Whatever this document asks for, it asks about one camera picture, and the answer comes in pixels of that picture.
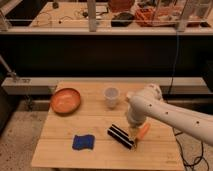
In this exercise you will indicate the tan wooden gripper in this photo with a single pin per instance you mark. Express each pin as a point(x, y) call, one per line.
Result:
point(133, 132)

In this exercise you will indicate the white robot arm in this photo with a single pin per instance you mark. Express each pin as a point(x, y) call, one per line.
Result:
point(148, 102)

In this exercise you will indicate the translucent plastic cup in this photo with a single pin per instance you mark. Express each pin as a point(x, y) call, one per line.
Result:
point(111, 95)

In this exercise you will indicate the orange ceramic bowl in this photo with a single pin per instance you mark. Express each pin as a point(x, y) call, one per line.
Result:
point(65, 101)

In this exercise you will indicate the orange carrot toy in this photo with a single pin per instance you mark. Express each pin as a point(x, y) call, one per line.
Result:
point(142, 131)

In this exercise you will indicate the blue cloth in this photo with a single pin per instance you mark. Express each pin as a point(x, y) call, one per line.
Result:
point(83, 142)

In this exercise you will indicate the black object on bench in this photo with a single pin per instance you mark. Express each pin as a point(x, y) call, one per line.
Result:
point(122, 19)

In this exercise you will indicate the wooden background workbench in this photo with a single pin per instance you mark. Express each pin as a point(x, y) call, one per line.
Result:
point(75, 14)

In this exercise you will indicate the grey metal shelf rail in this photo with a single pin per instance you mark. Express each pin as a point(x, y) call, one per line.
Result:
point(47, 85)

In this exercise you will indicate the aluminium frame post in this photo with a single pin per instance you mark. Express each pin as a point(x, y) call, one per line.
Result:
point(91, 5)

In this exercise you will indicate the metal clamp bracket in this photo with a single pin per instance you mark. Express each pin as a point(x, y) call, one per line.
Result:
point(13, 74)

